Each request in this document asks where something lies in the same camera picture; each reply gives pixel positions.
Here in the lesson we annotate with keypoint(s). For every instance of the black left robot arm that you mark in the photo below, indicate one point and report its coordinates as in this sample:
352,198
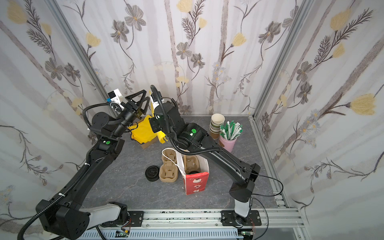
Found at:
62,214

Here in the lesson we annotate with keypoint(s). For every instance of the green white wrapped straws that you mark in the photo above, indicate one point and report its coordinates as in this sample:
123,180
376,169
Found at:
231,130

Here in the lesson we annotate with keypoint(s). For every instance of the pink straw holder cup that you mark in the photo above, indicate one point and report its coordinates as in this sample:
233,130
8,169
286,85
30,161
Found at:
227,144

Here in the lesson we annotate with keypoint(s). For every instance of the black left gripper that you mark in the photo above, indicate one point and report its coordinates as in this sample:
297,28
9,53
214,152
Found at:
132,105

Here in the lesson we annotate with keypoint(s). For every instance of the stack of paper cups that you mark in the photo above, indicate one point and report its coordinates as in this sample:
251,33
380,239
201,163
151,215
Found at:
215,125

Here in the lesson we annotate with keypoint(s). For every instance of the yellow paper napkin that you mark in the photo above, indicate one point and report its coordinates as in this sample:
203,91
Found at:
143,133

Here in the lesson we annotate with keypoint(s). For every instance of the brown cardboard napkin box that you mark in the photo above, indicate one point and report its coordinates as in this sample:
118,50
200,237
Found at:
147,144

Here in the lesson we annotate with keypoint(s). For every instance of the brown pulp cup carrier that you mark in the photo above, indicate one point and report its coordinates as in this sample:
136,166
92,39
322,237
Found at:
169,171

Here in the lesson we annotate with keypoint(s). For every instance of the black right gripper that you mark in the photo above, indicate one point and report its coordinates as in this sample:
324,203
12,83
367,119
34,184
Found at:
160,108

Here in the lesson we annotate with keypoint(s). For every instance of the red white paper bag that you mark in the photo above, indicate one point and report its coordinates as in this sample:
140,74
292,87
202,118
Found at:
194,183

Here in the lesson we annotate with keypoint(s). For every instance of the stack of black lids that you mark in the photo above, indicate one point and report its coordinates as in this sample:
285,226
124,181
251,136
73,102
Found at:
152,173

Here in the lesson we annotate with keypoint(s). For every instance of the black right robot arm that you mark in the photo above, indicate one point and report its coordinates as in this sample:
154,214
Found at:
190,139

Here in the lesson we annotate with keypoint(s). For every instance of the aluminium mounting rail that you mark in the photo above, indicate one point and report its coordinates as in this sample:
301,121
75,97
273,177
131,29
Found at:
263,224

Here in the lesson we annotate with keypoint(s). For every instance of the stacked brown pulp carrier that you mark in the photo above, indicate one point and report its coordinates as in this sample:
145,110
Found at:
191,163

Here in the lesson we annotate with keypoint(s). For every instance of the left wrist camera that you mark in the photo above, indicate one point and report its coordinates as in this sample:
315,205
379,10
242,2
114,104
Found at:
114,99

